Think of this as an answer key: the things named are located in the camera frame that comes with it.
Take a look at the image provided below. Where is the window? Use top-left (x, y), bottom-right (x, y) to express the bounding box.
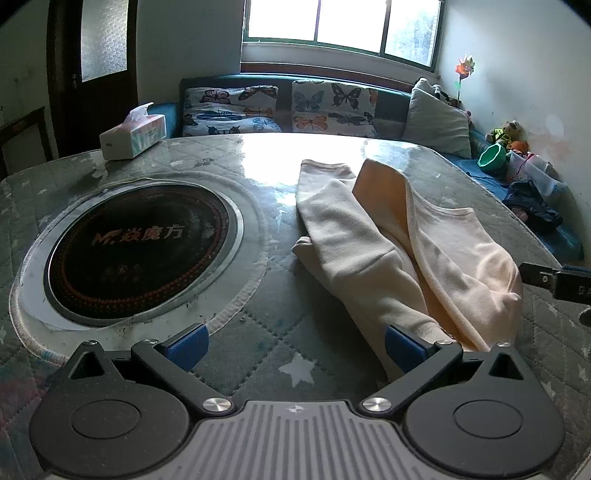
top-left (242, 0), bottom-right (446, 72)

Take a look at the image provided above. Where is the dark clothing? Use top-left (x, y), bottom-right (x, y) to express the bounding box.
top-left (502, 180), bottom-right (564, 234)

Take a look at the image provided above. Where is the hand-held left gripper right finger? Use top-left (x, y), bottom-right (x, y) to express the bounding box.
top-left (360, 324), bottom-right (533, 417)

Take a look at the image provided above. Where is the green bowl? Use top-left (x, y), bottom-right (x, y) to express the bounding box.
top-left (478, 142), bottom-right (509, 173)

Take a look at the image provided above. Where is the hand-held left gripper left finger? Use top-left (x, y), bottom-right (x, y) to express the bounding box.
top-left (59, 323), bottom-right (234, 419)

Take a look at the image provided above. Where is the wooden door with frosted glass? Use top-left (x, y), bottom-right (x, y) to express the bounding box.
top-left (47, 0), bottom-right (139, 158)

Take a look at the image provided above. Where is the colourful pinwheel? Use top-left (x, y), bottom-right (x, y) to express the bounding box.
top-left (455, 55), bottom-right (476, 106)

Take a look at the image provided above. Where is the round black induction cooktop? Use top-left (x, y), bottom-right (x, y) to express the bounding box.
top-left (9, 171), bottom-right (274, 366)
top-left (44, 184), bottom-right (230, 318)

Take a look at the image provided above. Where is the cream long-sleeve top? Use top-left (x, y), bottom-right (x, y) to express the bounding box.
top-left (292, 158), bottom-right (525, 384)

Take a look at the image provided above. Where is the blue sofa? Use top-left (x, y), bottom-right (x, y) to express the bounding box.
top-left (148, 74), bottom-right (585, 261)

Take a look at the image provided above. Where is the clear plastic bag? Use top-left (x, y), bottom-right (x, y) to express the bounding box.
top-left (505, 150), bottom-right (568, 199)

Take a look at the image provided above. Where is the butterfly print cushion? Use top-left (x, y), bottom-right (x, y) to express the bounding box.
top-left (182, 85), bottom-right (283, 137)
top-left (291, 79), bottom-right (379, 138)

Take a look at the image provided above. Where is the dark wooden furniture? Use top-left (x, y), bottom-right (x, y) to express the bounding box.
top-left (0, 106), bottom-right (52, 178)

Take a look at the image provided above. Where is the black and white cushion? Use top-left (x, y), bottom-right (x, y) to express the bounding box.
top-left (431, 83), bottom-right (463, 110)

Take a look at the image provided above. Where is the tissue box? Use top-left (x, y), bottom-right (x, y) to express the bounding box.
top-left (99, 102), bottom-right (167, 161)

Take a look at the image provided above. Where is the plush toy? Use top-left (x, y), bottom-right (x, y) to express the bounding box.
top-left (489, 121), bottom-right (523, 149)

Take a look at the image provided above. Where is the grey pillow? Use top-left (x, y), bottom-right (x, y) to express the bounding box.
top-left (403, 78), bottom-right (472, 158)

